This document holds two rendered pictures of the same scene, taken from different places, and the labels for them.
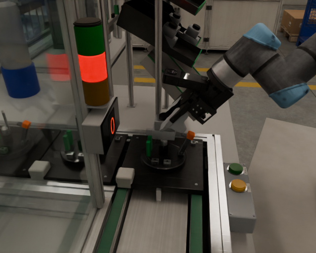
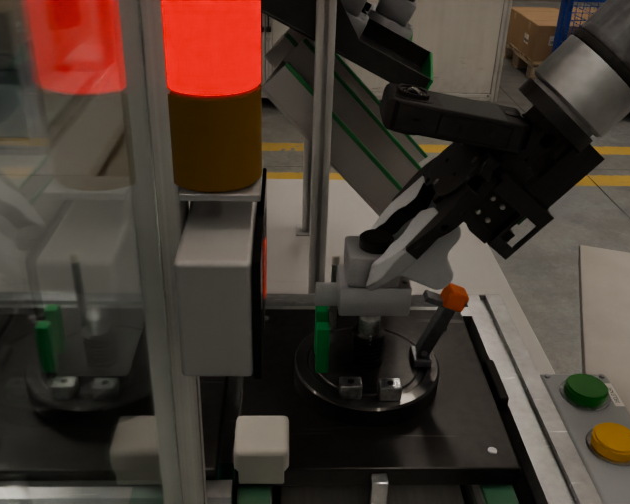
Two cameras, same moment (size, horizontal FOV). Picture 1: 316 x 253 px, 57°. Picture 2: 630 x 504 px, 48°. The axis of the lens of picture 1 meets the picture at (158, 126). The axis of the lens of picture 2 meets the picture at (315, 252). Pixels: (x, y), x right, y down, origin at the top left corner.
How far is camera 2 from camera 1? 0.24 m
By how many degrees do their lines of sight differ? 9
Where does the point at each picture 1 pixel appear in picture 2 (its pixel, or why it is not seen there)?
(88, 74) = (200, 60)
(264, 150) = (607, 332)
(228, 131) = (496, 286)
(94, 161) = (191, 404)
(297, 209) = not seen: outside the picture
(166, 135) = (384, 302)
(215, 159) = (513, 368)
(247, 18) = (435, 24)
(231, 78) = (612, 102)
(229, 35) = not seen: hidden behind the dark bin
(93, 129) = (220, 281)
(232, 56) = (618, 32)
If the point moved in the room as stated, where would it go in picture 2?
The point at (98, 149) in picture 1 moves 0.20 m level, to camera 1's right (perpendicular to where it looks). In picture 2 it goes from (234, 357) to (594, 332)
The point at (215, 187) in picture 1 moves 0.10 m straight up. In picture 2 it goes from (547, 454) to (570, 365)
